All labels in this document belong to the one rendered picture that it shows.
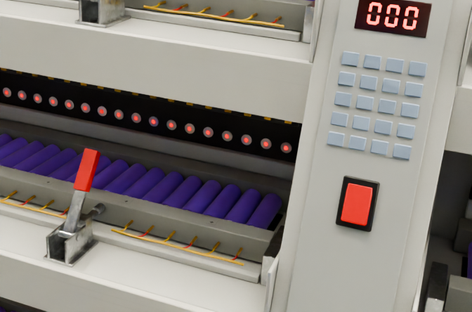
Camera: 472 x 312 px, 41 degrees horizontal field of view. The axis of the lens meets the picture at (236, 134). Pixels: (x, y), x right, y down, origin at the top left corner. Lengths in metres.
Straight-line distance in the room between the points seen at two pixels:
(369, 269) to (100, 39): 0.26
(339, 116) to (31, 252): 0.28
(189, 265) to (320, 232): 0.14
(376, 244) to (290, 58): 0.14
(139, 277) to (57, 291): 0.07
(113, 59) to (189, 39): 0.06
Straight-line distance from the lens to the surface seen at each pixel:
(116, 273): 0.52
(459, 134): 0.43
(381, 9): 0.42
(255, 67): 0.45
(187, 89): 0.47
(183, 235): 0.55
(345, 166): 0.43
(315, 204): 0.43
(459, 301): 0.51
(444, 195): 0.63
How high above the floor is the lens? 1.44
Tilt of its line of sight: 6 degrees down
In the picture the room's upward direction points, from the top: 9 degrees clockwise
